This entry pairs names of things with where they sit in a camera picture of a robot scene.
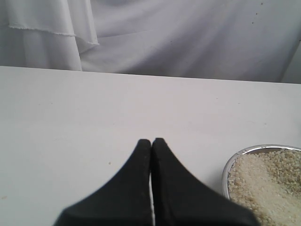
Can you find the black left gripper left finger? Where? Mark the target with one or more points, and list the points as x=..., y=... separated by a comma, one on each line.
x=123, y=201

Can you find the round metal rice tray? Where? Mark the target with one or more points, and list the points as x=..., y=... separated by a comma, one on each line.
x=266, y=179

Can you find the white backdrop curtain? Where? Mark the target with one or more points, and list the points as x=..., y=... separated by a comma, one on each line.
x=249, y=40

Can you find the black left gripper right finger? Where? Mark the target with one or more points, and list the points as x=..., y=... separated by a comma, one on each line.
x=180, y=199

